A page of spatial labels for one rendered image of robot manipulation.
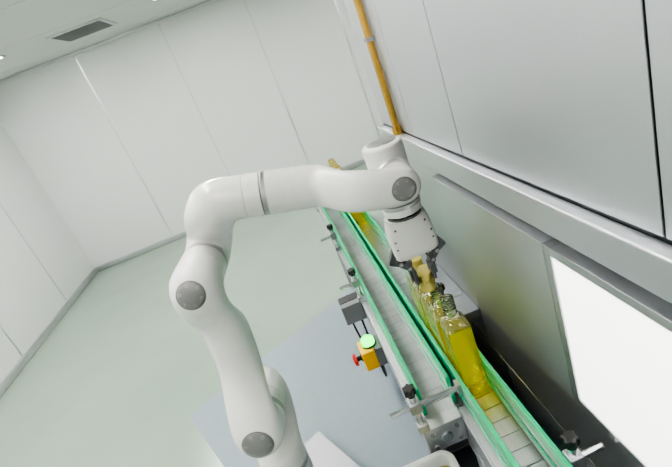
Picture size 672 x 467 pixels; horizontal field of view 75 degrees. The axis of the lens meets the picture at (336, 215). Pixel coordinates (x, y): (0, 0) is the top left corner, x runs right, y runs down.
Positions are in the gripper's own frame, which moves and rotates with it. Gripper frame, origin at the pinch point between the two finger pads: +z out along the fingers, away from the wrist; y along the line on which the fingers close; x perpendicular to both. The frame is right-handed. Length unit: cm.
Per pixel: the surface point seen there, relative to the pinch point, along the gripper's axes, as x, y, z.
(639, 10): 47, -17, -46
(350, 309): -55, 19, 37
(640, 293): 45.0, -15.5, -13.3
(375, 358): -28, 17, 40
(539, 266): 25.2, -14.0, -7.9
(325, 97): -585, -58, 20
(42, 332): -401, 361, 129
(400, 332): -23.4, 7.5, 30.8
